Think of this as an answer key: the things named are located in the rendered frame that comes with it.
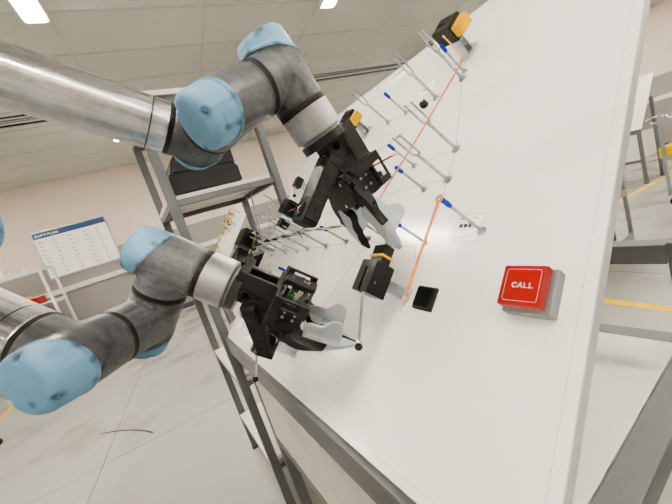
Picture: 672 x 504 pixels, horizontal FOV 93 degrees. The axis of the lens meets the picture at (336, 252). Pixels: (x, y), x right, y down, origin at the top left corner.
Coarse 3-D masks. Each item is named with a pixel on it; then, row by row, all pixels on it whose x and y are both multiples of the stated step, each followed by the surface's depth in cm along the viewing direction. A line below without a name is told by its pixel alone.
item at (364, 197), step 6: (354, 192) 48; (360, 192) 47; (366, 192) 47; (360, 198) 48; (366, 198) 47; (372, 198) 47; (360, 204) 49; (366, 204) 48; (372, 204) 48; (372, 210) 48; (378, 210) 48; (378, 216) 48; (384, 216) 49; (384, 222) 48
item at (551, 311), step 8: (560, 272) 36; (552, 280) 36; (560, 280) 36; (552, 288) 36; (560, 288) 36; (552, 296) 35; (560, 296) 36; (552, 304) 35; (512, 312) 39; (520, 312) 38; (528, 312) 37; (536, 312) 36; (544, 312) 35; (552, 312) 35
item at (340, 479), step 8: (320, 448) 80; (328, 456) 77; (328, 464) 79; (336, 464) 74; (328, 472) 82; (336, 472) 76; (344, 472) 70; (336, 480) 78; (344, 480) 73; (352, 480) 68; (336, 488) 81; (344, 488) 75; (352, 488) 70; (360, 488) 65; (344, 496) 77; (352, 496) 72; (360, 496) 67; (368, 496) 63
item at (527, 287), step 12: (504, 276) 39; (516, 276) 38; (528, 276) 37; (540, 276) 36; (504, 288) 38; (516, 288) 37; (528, 288) 36; (540, 288) 35; (504, 300) 38; (516, 300) 37; (528, 300) 35; (540, 300) 34
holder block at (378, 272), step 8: (368, 264) 54; (376, 264) 52; (384, 264) 53; (360, 272) 54; (368, 272) 53; (376, 272) 52; (384, 272) 53; (392, 272) 54; (360, 280) 53; (368, 280) 52; (376, 280) 52; (384, 280) 53; (352, 288) 54; (360, 288) 52; (368, 288) 51; (376, 288) 52; (384, 288) 53; (368, 296) 56; (376, 296) 52; (384, 296) 53
